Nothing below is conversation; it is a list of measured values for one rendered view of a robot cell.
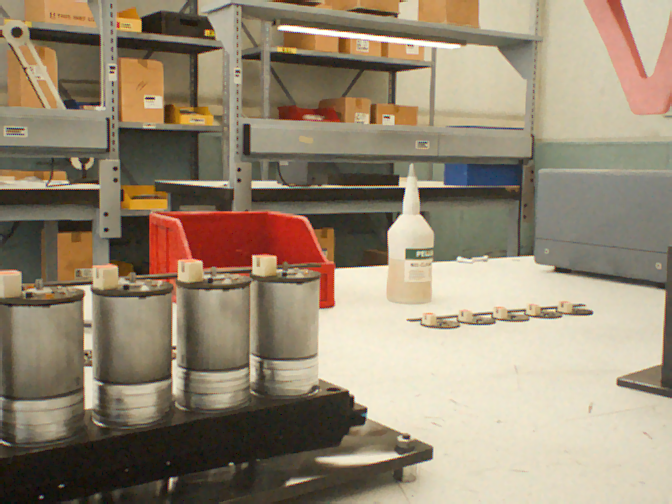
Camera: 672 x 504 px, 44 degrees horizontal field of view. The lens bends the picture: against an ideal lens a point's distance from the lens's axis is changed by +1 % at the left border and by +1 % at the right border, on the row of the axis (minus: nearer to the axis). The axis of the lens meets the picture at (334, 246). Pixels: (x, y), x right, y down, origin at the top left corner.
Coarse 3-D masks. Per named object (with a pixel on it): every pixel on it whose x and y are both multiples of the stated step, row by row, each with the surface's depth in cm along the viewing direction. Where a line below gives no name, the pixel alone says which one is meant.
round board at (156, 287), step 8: (128, 280) 27; (136, 280) 27; (144, 280) 27; (152, 280) 27; (96, 288) 25; (120, 288) 25; (128, 288) 25; (136, 288) 25; (152, 288) 25; (160, 288) 25; (168, 288) 26
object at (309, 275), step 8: (280, 272) 28; (296, 272) 29; (304, 272) 29; (312, 272) 30; (264, 280) 28; (272, 280) 28; (280, 280) 28; (288, 280) 28; (296, 280) 28; (304, 280) 28; (312, 280) 28
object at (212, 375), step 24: (192, 288) 26; (216, 288) 26; (240, 288) 27; (192, 312) 27; (216, 312) 26; (240, 312) 27; (192, 336) 27; (216, 336) 27; (240, 336) 27; (192, 360) 27; (216, 360) 27; (240, 360) 27; (192, 384) 27; (216, 384) 27; (240, 384) 27; (192, 408) 27; (216, 408) 27
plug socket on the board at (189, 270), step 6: (180, 264) 27; (186, 264) 27; (192, 264) 27; (198, 264) 27; (180, 270) 27; (186, 270) 27; (192, 270) 27; (198, 270) 27; (180, 276) 27; (186, 276) 27; (192, 276) 27; (198, 276) 27; (192, 282) 27
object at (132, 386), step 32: (96, 320) 25; (128, 320) 25; (160, 320) 25; (96, 352) 25; (128, 352) 25; (160, 352) 25; (96, 384) 25; (128, 384) 25; (160, 384) 26; (96, 416) 25; (128, 416) 25; (160, 416) 26
